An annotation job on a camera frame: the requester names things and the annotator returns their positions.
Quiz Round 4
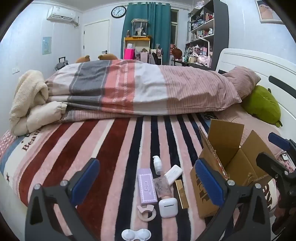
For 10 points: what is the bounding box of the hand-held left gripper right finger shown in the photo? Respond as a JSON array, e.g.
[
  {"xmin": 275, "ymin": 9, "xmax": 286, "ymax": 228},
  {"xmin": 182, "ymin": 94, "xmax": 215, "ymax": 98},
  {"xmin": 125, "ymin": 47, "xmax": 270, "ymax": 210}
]
[{"xmin": 193, "ymin": 158, "xmax": 271, "ymax": 241}]

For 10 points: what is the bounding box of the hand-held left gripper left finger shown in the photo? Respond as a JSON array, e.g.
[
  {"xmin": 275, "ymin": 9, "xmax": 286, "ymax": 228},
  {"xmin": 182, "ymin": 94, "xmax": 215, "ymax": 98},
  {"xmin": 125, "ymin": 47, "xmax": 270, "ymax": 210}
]
[{"xmin": 25, "ymin": 158, "xmax": 100, "ymax": 241}]

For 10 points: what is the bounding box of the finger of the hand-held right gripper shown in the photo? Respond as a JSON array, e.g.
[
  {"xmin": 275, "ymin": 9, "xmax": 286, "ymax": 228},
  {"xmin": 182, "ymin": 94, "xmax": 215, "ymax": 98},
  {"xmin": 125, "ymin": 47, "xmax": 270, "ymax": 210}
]
[
  {"xmin": 268, "ymin": 132, "xmax": 296, "ymax": 161},
  {"xmin": 256, "ymin": 152, "xmax": 296, "ymax": 235}
]

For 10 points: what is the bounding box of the gold lipstick box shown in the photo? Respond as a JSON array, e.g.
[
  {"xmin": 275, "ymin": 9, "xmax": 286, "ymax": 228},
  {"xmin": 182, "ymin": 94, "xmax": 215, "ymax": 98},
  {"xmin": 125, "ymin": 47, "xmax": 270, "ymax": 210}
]
[{"xmin": 174, "ymin": 179, "xmax": 189, "ymax": 209}]

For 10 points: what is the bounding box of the white rectangular case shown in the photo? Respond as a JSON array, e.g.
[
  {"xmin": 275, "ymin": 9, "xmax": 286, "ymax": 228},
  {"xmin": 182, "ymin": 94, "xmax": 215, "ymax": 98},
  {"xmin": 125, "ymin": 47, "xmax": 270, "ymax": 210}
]
[{"xmin": 164, "ymin": 164, "xmax": 184, "ymax": 186}]

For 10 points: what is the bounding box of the brown cardboard box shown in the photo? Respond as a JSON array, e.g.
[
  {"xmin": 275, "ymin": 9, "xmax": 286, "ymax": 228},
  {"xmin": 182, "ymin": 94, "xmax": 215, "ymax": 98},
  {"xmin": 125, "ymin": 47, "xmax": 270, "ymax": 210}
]
[{"xmin": 190, "ymin": 119, "xmax": 278, "ymax": 218}]

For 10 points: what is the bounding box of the clear square plastic packet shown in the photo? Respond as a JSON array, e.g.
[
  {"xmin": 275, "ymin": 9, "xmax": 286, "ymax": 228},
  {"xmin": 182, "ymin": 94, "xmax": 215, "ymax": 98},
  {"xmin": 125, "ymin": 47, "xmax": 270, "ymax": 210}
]
[{"xmin": 153, "ymin": 176, "xmax": 173, "ymax": 200}]

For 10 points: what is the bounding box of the white earbuds case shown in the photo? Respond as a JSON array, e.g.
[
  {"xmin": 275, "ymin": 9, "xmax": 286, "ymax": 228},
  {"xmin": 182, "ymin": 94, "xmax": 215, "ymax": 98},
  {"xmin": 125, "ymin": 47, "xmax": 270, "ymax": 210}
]
[{"xmin": 158, "ymin": 197, "xmax": 178, "ymax": 218}]

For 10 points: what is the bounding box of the purple rectangular box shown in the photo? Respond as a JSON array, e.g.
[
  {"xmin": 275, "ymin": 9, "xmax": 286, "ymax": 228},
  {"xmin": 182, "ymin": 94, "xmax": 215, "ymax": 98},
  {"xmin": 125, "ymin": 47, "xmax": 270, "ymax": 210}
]
[{"xmin": 137, "ymin": 168, "xmax": 158, "ymax": 205}]

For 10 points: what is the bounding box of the pink tape dispenser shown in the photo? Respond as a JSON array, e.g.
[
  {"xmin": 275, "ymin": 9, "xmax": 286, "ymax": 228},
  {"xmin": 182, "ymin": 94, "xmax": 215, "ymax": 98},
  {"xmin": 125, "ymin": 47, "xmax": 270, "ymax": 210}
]
[{"xmin": 137, "ymin": 204, "xmax": 157, "ymax": 220}]

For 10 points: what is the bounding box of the white contact lens case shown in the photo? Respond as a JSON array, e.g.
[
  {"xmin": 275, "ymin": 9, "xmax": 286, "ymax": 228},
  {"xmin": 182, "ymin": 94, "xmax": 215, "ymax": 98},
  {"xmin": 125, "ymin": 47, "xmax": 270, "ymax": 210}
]
[{"xmin": 121, "ymin": 228, "xmax": 152, "ymax": 241}]

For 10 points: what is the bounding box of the green plush toy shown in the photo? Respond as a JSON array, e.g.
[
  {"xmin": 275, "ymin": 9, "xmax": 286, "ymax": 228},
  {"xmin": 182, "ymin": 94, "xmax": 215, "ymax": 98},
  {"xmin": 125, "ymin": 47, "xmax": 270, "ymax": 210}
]
[{"xmin": 241, "ymin": 85, "xmax": 283, "ymax": 127}]

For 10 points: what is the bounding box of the striped plush blanket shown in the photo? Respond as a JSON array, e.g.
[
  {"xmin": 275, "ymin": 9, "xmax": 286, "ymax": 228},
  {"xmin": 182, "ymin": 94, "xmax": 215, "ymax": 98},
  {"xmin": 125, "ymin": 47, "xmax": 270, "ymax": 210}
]
[{"xmin": 0, "ymin": 112, "xmax": 278, "ymax": 241}]

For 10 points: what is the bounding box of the clear pump bottle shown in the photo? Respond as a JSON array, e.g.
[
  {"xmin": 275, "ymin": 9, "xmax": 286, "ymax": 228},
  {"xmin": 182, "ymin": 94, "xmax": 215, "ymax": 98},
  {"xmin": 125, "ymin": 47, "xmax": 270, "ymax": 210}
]
[{"xmin": 153, "ymin": 156, "xmax": 164, "ymax": 175}]

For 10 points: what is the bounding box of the pink striped pillow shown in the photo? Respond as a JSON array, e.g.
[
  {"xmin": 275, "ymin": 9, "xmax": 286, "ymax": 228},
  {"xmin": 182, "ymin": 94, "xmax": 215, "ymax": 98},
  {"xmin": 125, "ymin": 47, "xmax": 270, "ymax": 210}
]
[{"xmin": 222, "ymin": 66, "xmax": 262, "ymax": 100}]

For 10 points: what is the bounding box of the cream comforter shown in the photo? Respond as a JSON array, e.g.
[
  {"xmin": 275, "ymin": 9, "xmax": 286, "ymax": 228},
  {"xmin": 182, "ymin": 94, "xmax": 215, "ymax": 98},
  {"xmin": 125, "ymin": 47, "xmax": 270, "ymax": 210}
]
[{"xmin": 13, "ymin": 101, "xmax": 68, "ymax": 136}]

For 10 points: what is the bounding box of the white bed headboard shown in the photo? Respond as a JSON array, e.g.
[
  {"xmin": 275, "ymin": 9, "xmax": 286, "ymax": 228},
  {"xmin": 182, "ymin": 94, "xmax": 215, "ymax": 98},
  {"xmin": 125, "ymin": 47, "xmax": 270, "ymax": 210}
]
[{"xmin": 215, "ymin": 48, "xmax": 296, "ymax": 149}]

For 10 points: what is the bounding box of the pink grey striped quilt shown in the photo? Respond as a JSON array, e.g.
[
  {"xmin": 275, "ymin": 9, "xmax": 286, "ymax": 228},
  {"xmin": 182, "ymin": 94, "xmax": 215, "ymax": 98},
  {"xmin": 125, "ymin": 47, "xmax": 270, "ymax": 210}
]
[{"xmin": 45, "ymin": 59, "xmax": 242, "ymax": 122}]

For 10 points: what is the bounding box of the cream fleece blanket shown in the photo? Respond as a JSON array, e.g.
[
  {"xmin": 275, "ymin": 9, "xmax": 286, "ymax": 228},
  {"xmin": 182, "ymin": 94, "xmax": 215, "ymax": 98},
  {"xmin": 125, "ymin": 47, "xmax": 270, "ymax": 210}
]
[{"xmin": 9, "ymin": 70, "xmax": 49, "ymax": 130}]

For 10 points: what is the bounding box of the white desk lamp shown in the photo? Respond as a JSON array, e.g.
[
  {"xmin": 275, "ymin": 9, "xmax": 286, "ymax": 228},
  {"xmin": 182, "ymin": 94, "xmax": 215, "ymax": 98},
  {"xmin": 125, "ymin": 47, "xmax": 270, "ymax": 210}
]
[{"xmin": 200, "ymin": 37, "xmax": 211, "ymax": 61}]

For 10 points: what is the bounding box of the grey suitcase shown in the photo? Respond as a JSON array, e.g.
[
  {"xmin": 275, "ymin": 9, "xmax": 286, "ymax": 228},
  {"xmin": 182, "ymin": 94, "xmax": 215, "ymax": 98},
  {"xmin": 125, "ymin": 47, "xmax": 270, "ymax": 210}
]
[{"xmin": 54, "ymin": 57, "xmax": 69, "ymax": 71}]

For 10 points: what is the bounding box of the dark grey bookshelf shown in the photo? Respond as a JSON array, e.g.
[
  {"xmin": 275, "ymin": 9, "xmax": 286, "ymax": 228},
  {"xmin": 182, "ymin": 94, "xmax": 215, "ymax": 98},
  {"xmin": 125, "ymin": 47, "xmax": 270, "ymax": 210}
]
[{"xmin": 185, "ymin": 0, "xmax": 229, "ymax": 70}]

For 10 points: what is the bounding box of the pink gift bag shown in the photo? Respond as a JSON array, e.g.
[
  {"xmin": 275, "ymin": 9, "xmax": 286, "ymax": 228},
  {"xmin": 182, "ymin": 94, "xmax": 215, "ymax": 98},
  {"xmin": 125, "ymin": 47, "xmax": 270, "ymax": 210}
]
[{"xmin": 124, "ymin": 48, "xmax": 136, "ymax": 60}]

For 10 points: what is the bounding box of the white door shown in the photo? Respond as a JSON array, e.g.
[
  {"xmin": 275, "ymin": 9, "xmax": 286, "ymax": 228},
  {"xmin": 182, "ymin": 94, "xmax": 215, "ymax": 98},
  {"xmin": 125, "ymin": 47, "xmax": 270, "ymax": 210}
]
[{"xmin": 84, "ymin": 20, "xmax": 110, "ymax": 62}]

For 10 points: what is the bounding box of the yellow cabinet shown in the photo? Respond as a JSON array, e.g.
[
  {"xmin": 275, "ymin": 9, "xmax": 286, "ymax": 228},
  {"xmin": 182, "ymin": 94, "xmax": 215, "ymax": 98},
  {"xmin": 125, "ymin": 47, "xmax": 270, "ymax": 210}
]
[{"xmin": 124, "ymin": 37, "xmax": 152, "ymax": 60}]

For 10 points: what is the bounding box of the window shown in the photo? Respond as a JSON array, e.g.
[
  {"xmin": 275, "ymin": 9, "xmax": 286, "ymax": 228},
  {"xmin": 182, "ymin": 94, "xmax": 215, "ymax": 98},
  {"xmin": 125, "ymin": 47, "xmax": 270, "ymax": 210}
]
[{"xmin": 171, "ymin": 9, "xmax": 179, "ymax": 47}]

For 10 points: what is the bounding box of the teal curtain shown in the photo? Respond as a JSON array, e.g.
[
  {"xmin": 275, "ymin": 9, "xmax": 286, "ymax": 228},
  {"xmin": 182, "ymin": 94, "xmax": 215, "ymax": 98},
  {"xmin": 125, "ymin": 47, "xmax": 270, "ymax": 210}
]
[{"xmin": 121, "ymin": 2, "xmax": 171, "ymax": 65}]

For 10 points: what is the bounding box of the glass display case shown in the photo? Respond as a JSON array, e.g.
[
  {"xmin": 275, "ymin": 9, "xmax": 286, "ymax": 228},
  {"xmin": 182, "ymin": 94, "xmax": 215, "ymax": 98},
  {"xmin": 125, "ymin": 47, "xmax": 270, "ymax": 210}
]
[{"xmin": 131, "ymin": 19, "xmax": 148, "ymax": 37}]

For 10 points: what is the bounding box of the white air conditioner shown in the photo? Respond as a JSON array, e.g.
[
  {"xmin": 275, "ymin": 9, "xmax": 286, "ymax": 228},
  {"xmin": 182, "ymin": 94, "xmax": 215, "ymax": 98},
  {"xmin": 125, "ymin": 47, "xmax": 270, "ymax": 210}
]
[{"xmin": 47, "ymin": 6, "xmax": 79, "ymax": 26}]

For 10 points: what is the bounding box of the framed wall picture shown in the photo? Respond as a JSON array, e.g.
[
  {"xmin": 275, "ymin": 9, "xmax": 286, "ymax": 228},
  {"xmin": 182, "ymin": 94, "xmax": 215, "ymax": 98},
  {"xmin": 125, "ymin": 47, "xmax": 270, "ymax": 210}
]
[{"xmin": 255, "ymin": 0, "xmax": 284, "ymax": 24}]

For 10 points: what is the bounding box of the blue wall poster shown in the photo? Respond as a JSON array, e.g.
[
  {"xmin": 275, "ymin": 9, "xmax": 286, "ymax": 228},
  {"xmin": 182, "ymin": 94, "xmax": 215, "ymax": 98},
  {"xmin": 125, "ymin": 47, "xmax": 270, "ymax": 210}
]
[{"xmin": 42, "ymin": 36, "xmax": 52, "ymax": 55}]

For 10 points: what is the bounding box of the black wall clock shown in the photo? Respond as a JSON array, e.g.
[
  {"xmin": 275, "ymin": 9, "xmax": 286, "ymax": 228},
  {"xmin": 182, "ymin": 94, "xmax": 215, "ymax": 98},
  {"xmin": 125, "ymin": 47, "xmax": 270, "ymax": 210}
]
[{"xmin": 111, "ymin": 6, "xmax": 127, "ymax": 18}]

